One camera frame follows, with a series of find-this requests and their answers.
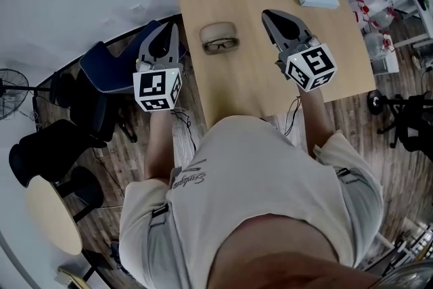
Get dark-framed eyeglasses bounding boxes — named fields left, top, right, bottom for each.
left=204, top=38, right=239, bottom=52

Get wire rack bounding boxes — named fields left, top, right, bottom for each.
left=365, top=219, right=433, bottom=271

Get black standing fan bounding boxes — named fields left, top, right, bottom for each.
left=0, top=68, right=51, bottom=121

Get blue office chair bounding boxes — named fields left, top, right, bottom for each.
left=50, top=20, right=187, bottom=143

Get person's right forearm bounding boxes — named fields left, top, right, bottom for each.
left=297, top=86, right=336, bottom=158

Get small beige appliance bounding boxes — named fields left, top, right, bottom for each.
left=55, top=265, right=85, bottom=289

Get black headrest office chair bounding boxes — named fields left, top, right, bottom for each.
left=8, top=118, right=106, bottom=224

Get person's light grey shirt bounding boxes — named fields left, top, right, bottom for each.
left=118, top=114, right=385, bottom=289

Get clear container with red clasps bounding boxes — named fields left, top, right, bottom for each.
left=363, top=32, right=395, bottom=60
left=353, top=0, right=396, bottom=31

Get black floor cable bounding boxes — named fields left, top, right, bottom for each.
left=93, top=145, right=126, bottom=207

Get small white box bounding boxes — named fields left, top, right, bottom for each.
left=370, top=50, right=400, bottom=75

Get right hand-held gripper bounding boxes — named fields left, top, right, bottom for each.
left=262, top=9, right=338, bottom=93

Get person's head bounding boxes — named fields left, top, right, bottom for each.
left=206, top=213, right=376, bottom=289

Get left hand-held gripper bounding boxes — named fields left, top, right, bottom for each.
left=133, top=22, right=183, bottom=112

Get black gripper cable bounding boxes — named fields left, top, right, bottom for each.
left=283, top=96, right=302, bottom=137
left=170, top=110, right=197, bottom=153

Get beige glasses case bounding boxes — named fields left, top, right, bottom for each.
left=198, top=21, right=241, bottom=55

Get person's left forearm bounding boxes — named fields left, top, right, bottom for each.
left=143, top=110, right=175, bottom=182

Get black wheeled chair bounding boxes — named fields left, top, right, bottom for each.
left=367, top=89, right=433, bottom=160

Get round wooden side table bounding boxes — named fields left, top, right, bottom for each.
left=25, top=175, right=83, bottom=257

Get black floor device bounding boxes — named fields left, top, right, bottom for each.
left=110, top=242, right=128, bottom=273

